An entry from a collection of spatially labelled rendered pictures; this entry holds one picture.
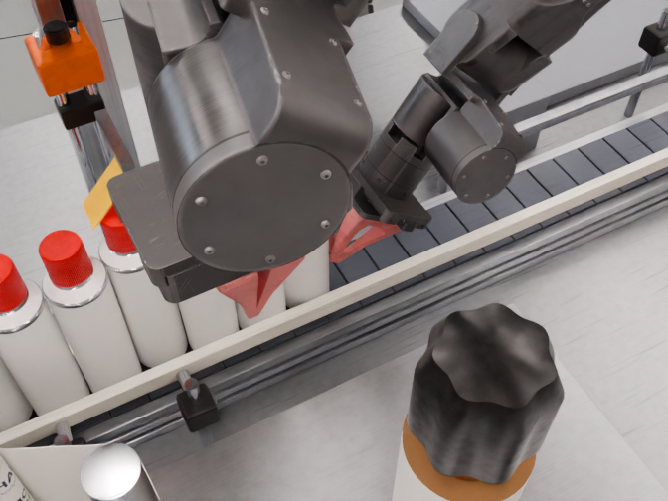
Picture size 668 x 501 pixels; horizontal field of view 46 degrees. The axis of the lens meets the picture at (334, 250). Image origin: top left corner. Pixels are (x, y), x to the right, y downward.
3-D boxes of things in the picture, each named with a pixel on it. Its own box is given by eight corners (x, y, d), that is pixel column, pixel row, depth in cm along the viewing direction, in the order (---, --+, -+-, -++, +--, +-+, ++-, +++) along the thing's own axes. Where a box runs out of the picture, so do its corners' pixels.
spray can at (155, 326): (138, 376, 76) (86, 241, 60) (133, 332, 79) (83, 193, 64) (192, 365, 77) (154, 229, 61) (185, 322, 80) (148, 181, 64)
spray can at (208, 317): (195, 367, 77) (159, 230, 61) (182, 324, 80) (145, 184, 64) (247, 350, 78) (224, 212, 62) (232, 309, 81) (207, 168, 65)
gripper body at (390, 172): (378, 227, 71) (425, 163, 68) (324, 157, 77) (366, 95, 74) (422, 234, 76) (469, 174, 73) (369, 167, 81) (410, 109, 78)
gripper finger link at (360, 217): (319, 275, 76) (373, 201, 72) (286, 226, 80) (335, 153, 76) (367, 279, 81) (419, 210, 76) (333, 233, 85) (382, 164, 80)
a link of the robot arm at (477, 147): (521, 45, 73) (464, 1, 67) (593, 112, 65) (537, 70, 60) (436, 143, 77) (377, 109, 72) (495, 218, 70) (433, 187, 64)
